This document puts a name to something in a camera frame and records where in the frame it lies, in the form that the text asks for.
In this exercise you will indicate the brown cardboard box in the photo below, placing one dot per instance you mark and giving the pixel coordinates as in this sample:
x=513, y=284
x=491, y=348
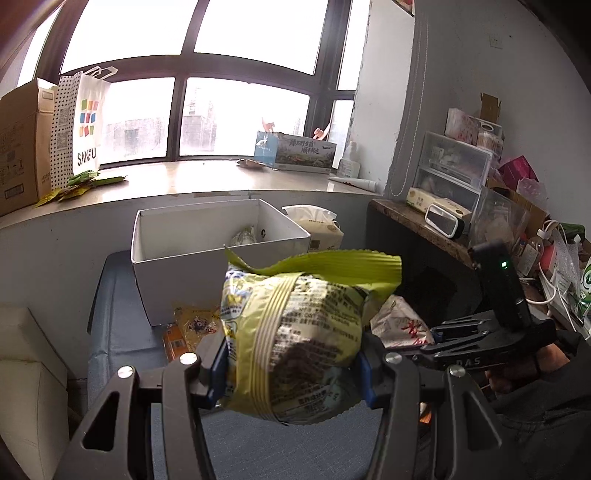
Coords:
x=23, y=138

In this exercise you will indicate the white plastic bottle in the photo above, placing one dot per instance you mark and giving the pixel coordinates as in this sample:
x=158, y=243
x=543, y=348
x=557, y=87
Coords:
x=349, y=161

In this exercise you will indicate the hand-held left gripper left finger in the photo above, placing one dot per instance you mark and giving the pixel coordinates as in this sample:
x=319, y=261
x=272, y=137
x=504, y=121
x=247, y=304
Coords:
x=217, y=371

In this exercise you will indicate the green snack bag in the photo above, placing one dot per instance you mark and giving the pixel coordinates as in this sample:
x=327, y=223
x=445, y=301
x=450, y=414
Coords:
x=300, y=332

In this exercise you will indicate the white dotted paper bag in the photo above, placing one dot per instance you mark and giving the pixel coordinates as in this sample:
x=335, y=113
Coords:
x=85, y=129

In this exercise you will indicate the clear plastic bag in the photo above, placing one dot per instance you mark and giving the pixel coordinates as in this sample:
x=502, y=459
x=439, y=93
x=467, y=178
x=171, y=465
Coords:
x=498, y=221

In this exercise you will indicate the pink toy figure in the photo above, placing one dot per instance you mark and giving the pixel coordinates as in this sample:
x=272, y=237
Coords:
x=321, y=133
x=268, y=125

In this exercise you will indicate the black window frame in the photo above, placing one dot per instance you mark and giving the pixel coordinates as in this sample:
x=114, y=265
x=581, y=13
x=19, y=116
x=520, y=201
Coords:
x=180, y=92

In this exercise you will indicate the white cardboard box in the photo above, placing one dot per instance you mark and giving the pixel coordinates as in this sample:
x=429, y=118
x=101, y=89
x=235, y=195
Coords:
x=184, y=272

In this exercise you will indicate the green white pack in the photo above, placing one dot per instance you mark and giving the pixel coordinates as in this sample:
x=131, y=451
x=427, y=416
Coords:
x=584, y=290

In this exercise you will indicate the pink box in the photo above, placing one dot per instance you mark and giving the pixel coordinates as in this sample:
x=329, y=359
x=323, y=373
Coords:
x=519, y=170

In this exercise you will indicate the beige tissue pack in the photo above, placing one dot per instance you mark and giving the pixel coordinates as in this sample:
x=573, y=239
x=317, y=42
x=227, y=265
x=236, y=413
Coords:
x=323, y=230

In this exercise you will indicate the printed landscape carton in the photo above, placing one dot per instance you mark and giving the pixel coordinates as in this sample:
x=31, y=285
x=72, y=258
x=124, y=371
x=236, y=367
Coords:
x=300, y=152

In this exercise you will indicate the white red-print snack bag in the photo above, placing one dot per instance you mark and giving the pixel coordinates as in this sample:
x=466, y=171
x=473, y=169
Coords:
x=397, y=323

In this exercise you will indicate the wooden desk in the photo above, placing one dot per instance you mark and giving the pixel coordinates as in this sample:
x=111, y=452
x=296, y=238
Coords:
x=415, y=224

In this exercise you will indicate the cream cushioned seat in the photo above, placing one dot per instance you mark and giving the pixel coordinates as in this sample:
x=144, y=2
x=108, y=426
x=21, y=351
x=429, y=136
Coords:
x=27, y=392

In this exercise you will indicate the brown flat packet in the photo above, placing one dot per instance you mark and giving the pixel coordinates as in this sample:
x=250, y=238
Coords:
x=251, y=164

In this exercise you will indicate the yellow snack packet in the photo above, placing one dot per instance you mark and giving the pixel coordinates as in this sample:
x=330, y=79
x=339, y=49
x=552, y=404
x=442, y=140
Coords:
x=194, y=323

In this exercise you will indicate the white red tube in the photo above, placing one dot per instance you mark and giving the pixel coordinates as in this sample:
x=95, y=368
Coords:
x=358, y=183

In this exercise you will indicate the orange snack packet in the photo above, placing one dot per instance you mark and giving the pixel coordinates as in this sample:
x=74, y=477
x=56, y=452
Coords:
x=174, y=344

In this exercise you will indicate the pile of green packets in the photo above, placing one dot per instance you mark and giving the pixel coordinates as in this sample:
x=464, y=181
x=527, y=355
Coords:
x=78, y=182

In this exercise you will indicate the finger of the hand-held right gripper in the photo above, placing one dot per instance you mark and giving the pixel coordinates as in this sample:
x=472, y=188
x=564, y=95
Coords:
x=457, y=331
x=425, y=356

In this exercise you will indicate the white power strip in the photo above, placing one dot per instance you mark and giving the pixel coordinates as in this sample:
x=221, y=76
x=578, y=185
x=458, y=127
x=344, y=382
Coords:
x=556, y=290

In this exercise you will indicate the white wall socket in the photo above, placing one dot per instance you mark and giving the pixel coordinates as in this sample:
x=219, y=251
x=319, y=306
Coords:
x=497, y=42

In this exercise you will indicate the person's right hand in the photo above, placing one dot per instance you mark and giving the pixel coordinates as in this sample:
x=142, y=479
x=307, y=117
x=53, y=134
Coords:
x=551, y=356

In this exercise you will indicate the person's right forearm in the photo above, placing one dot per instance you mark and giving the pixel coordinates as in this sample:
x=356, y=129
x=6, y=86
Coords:
x=554, y=415

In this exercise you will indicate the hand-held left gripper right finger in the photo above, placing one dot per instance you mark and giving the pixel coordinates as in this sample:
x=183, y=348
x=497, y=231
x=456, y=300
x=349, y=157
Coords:
x=367, y=381

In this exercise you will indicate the pink patterned pack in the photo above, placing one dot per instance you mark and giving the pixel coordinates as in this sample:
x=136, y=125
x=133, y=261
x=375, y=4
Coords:
x=461, y=124

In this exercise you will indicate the clear plastic drawer unit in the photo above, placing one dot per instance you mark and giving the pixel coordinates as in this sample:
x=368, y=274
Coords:
x=452, y=161

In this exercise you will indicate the clear wrapped pastry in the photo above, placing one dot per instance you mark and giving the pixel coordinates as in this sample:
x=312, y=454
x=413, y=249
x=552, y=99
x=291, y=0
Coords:
x=242, y=237

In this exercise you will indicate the grey-blue padded bench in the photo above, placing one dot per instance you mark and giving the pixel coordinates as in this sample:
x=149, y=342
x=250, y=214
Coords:
x=277, y=452

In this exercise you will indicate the small open cardboard box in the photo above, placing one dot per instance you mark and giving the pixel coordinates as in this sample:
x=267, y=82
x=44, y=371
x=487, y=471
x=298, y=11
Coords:
x=490, y=108

